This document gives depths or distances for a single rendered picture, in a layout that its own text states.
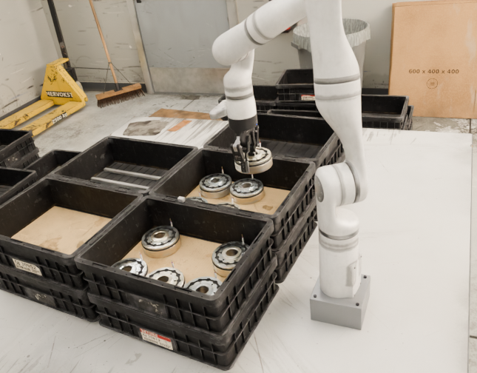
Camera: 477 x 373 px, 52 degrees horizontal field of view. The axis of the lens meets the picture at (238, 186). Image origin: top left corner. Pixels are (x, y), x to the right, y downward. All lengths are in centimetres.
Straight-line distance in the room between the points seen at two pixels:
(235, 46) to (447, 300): 80
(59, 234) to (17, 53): 393
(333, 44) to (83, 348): 93
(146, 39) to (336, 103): 404
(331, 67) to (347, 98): 7
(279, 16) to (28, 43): 451
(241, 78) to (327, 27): 31
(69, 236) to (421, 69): 306
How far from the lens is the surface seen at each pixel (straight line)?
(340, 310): 121
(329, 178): 103
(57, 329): 142
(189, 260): 127
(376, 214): 161
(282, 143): 178
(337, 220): 107
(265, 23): 109
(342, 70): 98
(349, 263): 115
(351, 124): 101
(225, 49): 116
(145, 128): 241
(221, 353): 114
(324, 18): 97
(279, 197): 146
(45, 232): 157
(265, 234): 115
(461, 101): 399
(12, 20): 534
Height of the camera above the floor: 162
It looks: 31 degrees down
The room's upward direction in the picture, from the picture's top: 8 degrees counter-clockwise
